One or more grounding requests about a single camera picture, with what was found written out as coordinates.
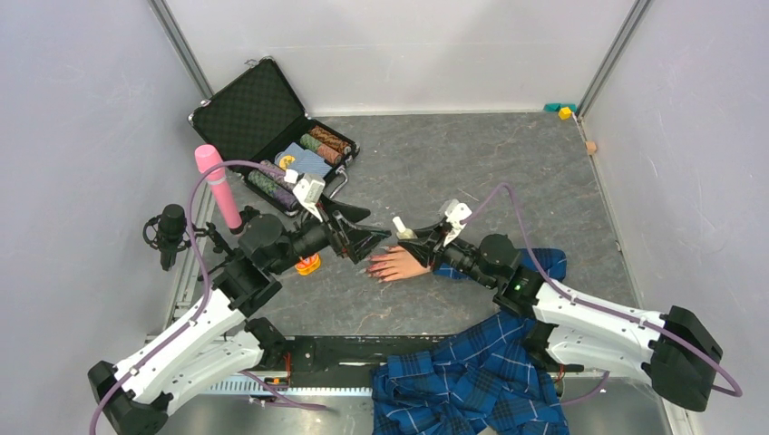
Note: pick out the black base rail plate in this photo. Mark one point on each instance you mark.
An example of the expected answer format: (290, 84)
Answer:
(337, 361)

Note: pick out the black studio microphone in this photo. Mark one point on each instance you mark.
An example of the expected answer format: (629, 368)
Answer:
(167, 233)

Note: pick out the yellow cube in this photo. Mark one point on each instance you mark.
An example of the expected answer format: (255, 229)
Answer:
(565, 112)

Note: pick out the blue plaid shirt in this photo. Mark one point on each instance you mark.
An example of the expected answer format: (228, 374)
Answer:
(481, 378)

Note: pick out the orange yellow round toy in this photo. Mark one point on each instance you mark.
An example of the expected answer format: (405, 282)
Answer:
(308, 265)

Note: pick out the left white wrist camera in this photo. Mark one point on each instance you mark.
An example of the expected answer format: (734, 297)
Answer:
(308, 191)

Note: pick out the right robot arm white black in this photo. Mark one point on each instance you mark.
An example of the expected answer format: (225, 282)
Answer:
(671, 352)

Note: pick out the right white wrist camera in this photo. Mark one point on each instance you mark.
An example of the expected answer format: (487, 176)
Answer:
(455, 215)

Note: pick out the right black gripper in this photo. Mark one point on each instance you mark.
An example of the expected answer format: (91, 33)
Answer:
(421, 251)

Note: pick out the teal block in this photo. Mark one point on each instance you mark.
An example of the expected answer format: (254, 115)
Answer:
(558, 106)

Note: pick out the grey nail polish cap brush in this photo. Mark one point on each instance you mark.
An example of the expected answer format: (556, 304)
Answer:
(399, 225)

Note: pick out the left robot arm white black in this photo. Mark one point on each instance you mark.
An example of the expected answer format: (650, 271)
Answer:
(218, 336)

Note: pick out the pink microphone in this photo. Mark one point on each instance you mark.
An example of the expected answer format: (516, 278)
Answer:
(207, 157)

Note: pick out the nail polish bottle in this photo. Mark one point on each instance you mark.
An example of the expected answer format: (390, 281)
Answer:
(406, 234)

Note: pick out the mannequin hand with painted nails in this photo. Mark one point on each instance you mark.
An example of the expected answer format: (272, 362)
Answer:
(394, 264)

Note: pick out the black tripod stand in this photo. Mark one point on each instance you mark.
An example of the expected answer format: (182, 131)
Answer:
(220, 244)

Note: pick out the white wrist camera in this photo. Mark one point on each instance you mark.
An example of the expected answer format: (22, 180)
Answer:
(308, 191)
(455, 215)

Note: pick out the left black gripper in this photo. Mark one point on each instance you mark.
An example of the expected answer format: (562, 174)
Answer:
(355, 243)

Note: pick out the open black poker chip case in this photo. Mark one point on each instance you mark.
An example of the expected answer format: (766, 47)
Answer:
(258, 115)

